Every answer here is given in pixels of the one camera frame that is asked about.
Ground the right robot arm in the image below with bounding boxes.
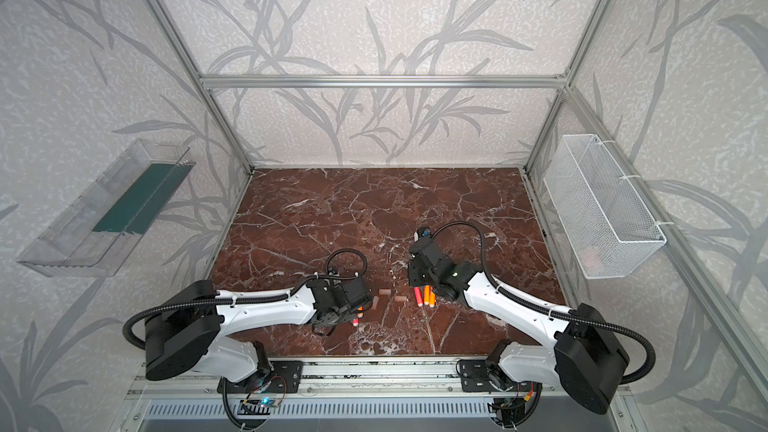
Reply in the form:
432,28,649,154
408,237,656,414

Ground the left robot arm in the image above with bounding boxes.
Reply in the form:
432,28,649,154
122,275,373,391

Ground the green circuit board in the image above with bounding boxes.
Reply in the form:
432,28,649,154
237,397,280,417

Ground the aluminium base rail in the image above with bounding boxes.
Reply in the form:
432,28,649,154
122,355,634,400

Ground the white wire mesh basket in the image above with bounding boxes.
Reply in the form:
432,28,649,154
544,134,667,280

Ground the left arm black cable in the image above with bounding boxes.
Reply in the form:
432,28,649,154
122,248,369,352

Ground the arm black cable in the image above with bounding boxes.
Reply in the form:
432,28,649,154
428,220,657,385
122,248,369,352

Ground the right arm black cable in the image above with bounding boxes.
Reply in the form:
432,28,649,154
428,220,657,385

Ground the clear plastic wall bin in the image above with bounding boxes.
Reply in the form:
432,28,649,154
17,139,196,278

